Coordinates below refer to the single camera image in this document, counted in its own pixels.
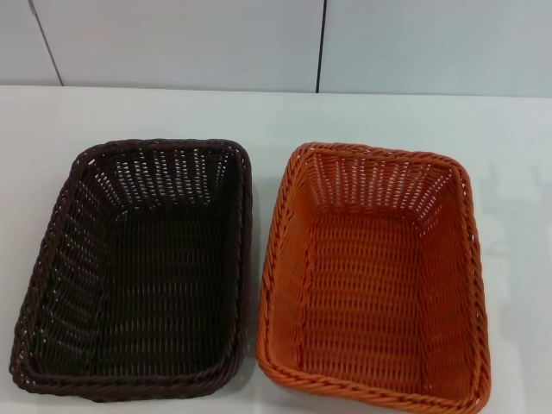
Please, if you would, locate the dark brown wicker basket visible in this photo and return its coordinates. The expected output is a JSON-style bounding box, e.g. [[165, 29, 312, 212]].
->
[[12, 137, 254, 392]]

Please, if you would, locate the orange wicker basket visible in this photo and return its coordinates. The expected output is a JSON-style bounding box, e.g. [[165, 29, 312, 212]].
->
[[254, 141, 491, 414]]

